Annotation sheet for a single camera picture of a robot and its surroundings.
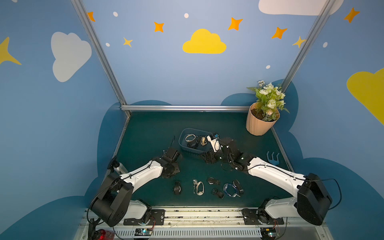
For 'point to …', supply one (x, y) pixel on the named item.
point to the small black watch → (215, 191)
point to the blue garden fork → (275, 162)
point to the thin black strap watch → (193, 144)
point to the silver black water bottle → (120, 168)
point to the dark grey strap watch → (236, 183)
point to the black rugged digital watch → (177, 188)
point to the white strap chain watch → (198, 187)
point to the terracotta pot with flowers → (263, 114)
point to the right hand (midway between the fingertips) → (207, 150)
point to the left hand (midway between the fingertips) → (179, 169)
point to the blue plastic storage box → (199, 134)
